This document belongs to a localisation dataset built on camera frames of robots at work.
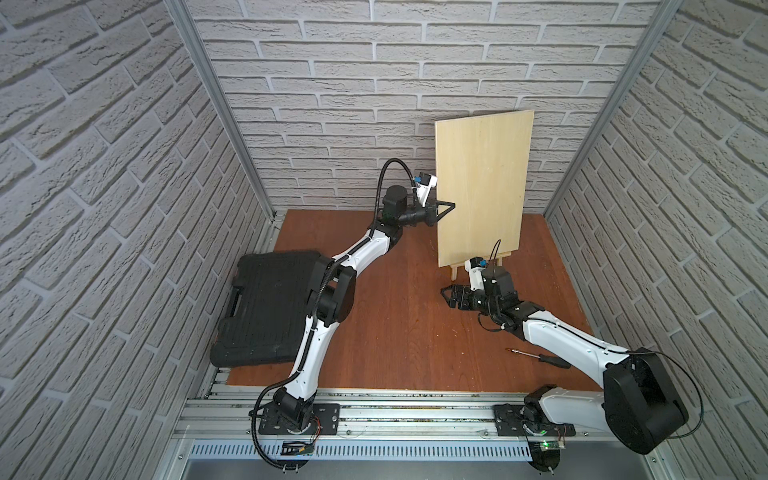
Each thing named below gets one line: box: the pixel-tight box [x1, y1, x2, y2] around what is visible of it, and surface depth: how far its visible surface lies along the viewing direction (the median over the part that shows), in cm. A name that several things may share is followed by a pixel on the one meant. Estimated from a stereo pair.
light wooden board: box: [435, 110, 534, 268], surface depth 86 cm
